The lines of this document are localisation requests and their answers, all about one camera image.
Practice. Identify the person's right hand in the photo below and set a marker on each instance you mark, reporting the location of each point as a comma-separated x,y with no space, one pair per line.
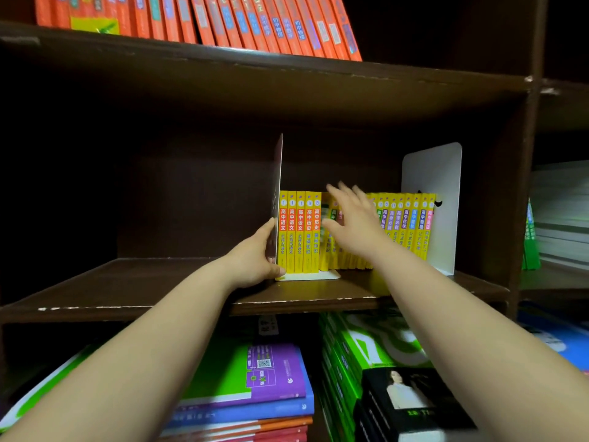
361,230

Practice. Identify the person's left hand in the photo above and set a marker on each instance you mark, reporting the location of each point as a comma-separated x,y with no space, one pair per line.
248,264

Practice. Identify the person's right thumb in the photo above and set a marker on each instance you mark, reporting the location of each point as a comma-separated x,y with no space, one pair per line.
332,229

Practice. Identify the person's left thumb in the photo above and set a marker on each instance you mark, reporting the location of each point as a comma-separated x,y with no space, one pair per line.
276,272

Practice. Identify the person's right middle finger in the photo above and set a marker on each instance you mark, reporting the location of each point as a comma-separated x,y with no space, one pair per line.
349,193

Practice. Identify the white metal bookend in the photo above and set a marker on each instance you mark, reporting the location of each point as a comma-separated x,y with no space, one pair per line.
437,179
278,170

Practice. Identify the person's right forearm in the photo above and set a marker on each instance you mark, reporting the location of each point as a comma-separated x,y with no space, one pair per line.
474,349

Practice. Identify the person's left forearm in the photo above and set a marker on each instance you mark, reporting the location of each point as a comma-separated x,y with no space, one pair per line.
129,363

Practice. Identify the row of yellow books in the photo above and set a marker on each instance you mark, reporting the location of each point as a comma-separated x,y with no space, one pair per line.
299,234

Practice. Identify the white paper label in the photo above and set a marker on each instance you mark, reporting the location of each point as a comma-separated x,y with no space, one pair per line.
268,325

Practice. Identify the stack of green books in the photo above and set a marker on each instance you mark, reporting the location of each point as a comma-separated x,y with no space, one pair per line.
349,349

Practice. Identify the orange book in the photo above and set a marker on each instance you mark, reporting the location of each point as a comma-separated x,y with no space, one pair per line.
257,430

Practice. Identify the dark brown wooden bookshelf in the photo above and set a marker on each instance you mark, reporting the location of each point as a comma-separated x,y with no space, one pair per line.
230,87

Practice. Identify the black book with portrait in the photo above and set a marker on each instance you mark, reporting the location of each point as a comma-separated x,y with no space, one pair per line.
414,400

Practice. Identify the thin green book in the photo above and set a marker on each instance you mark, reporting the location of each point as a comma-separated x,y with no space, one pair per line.
531,248

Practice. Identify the stack of white books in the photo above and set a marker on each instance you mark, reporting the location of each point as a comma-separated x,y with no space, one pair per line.
561,211

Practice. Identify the row of orange books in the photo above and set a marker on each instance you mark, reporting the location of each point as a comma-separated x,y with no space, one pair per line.
221,18

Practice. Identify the blue and white book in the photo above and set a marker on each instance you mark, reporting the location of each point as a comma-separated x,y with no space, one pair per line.
557,333

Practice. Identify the yellow green card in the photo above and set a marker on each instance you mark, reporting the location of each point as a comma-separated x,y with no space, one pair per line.
94,25

